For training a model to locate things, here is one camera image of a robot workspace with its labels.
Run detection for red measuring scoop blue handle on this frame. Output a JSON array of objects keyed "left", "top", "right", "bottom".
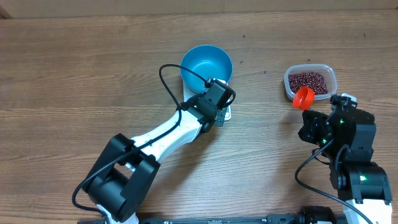
[{"left": 293, "top": 86, "right": 315, "bottom": 110}]

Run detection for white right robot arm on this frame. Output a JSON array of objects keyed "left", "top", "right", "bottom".
[{"left": 298, "top": 93, "right": 392, "bottom": 223}]

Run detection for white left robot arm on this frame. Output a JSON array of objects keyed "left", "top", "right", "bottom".
[{"left": 81, "top": 79, "right": 236, "bottom": 223}]

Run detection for white digital kitchen scale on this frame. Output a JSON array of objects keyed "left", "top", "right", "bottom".
[{"left": 183, "top": 82, "right": 232, "bottom": 121}]

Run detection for blue metal bowl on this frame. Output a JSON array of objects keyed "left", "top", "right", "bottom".
[{"left": 180, "top": 45, "right": 233, "bottom": 96}]

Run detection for red adzuki beans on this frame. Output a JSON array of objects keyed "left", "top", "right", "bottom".
[{"left": 288, "top": 72, "right": 328, "bottom": 95}]

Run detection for clear plastic food container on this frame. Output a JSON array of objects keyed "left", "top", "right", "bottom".
[{"left": 284, "top": 63, "right": 338, "bottom": 100}]

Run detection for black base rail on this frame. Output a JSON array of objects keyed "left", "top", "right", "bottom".
[{"left": 77, "top": 205, "right": 346, "bottom": 224}]

